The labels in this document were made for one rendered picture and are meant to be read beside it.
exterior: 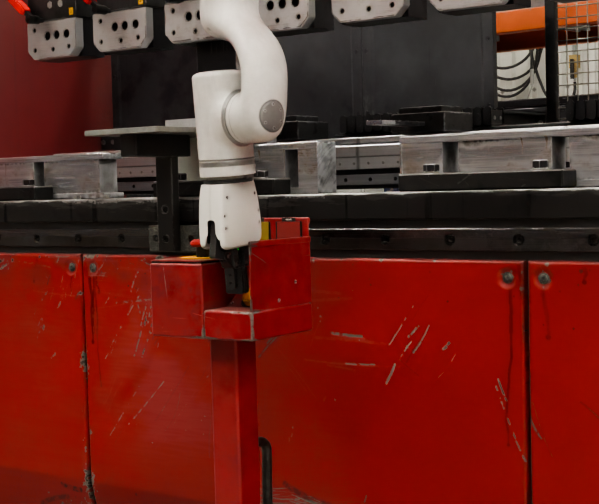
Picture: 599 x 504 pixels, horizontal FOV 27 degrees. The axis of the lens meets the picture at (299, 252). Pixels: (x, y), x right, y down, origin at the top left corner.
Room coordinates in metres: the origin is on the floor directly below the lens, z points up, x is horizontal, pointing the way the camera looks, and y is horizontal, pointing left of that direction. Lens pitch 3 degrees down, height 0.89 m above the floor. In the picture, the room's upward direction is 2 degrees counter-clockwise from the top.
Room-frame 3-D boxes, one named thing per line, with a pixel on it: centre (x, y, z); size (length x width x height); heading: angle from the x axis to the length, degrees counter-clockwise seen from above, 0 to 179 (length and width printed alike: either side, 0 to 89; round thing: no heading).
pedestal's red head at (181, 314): (1.97, 0.11, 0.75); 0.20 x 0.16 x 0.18; 55
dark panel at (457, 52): (3.01, 0.03, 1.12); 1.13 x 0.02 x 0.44; 53
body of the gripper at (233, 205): (1.90, 0.10, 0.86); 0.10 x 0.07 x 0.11; 145
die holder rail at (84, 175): (2.79, 0.58, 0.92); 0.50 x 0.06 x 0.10; 53
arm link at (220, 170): (1.89, 0.10, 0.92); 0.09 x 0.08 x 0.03; 145
